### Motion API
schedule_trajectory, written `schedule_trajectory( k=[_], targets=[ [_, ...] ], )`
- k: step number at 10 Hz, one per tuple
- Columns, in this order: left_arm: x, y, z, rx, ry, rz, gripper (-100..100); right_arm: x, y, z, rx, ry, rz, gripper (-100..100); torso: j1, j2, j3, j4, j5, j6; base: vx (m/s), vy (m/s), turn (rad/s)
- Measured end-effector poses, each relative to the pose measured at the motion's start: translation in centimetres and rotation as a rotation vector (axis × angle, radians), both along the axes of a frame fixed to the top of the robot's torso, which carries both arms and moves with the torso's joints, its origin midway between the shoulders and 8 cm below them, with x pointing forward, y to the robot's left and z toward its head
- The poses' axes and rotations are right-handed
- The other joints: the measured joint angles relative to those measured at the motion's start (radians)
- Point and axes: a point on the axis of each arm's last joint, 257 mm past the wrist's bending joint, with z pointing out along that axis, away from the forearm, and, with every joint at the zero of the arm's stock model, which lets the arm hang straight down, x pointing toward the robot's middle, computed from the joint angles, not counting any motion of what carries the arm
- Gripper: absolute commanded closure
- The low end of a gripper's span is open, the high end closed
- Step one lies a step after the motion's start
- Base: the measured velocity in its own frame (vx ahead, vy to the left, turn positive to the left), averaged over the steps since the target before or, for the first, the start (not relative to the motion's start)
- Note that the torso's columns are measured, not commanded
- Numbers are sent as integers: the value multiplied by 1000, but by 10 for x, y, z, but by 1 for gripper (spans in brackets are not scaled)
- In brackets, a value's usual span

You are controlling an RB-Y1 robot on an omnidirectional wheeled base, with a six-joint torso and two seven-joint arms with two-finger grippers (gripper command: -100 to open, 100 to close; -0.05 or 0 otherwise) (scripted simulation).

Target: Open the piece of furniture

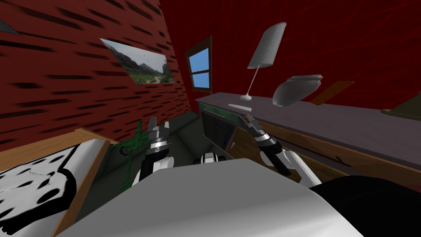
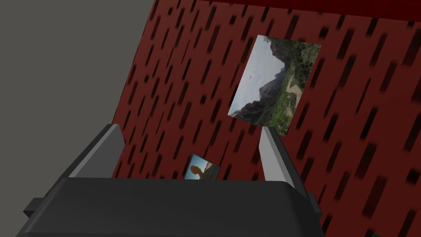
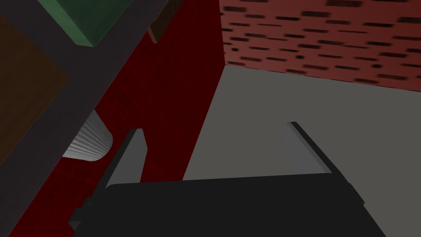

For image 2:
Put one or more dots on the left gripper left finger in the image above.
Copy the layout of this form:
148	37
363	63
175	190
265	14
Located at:
100	154

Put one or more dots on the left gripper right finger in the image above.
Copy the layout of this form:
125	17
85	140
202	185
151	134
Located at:
276	158

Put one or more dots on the mountain landscape wall picture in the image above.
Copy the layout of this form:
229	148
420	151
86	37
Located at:
274	84

